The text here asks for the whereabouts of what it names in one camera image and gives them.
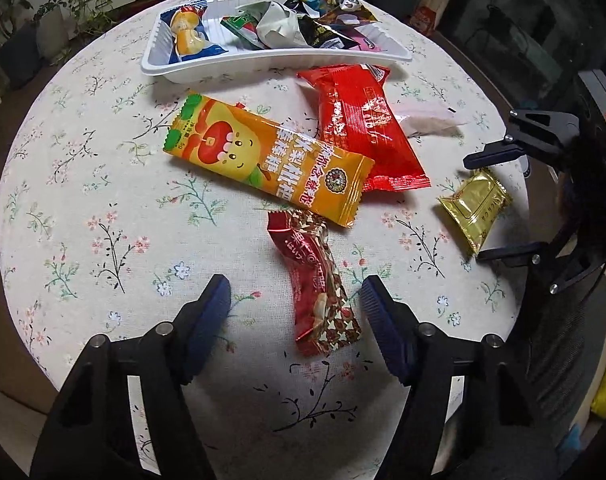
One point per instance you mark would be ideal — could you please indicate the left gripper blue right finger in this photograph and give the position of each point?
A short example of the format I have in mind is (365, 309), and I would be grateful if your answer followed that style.
(393, 325)

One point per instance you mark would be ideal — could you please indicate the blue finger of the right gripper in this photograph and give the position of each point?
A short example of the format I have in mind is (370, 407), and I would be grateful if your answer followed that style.
(493, 154)
(527, 253)

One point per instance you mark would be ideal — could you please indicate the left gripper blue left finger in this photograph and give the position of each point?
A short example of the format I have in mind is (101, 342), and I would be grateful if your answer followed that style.
(199, 324)

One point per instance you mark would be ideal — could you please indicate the gold snack packet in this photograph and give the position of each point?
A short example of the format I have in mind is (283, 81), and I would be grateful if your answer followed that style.
(476, 205)

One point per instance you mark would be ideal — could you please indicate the dark red nut packet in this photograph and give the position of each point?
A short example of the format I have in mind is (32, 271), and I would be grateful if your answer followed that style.
(324, 319)

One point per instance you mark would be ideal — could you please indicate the large red snack bag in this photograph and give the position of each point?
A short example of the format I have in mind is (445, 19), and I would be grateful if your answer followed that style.
(354, 115)

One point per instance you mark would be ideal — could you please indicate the pink snack packet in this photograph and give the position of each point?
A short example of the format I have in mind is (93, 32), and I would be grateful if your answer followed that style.
(363, 43)

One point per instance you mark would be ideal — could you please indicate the orange candy bar packet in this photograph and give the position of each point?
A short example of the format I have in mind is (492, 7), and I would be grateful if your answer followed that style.
(274, 158)

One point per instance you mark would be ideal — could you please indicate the black snack packet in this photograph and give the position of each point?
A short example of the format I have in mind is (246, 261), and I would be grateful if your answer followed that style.
(320, 36)

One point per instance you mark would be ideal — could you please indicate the blue panda snack bag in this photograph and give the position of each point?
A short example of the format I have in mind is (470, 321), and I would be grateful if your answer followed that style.
(333, 12)

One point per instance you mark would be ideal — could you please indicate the white snack bag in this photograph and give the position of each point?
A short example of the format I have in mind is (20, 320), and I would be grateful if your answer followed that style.
(277, 25)

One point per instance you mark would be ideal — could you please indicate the blue cake snack packet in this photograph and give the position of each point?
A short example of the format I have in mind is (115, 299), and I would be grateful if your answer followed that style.
(190, 40)

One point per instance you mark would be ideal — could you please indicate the green nut snack packet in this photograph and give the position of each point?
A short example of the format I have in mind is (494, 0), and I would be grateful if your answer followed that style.
(243, 26)

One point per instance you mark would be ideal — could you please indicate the pale pink tissue packet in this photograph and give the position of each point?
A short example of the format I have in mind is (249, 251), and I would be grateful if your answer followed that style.
(426, 118)

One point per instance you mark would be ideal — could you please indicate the black chair behind glass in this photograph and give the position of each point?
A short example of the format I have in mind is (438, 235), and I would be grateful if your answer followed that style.
(522, 46)

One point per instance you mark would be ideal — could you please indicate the red gift box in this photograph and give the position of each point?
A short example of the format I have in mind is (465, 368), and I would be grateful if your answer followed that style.
(423, 20)

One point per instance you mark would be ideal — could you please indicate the floral white tablecloth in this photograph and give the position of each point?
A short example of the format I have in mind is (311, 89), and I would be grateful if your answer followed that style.
(103, 232)

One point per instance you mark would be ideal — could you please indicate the white plastic tray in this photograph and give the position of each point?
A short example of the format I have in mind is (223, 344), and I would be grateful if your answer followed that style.
(236, 58)

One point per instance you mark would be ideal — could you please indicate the plant in white ribbed pot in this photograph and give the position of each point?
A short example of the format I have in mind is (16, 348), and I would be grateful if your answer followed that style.
(51, 33)

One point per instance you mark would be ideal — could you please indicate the tall plant in dark pot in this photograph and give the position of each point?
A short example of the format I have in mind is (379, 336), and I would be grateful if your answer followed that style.
(19, 56)

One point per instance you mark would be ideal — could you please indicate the trailing green ivy plant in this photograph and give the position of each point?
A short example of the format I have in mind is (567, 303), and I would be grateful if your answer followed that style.
(91, 18)

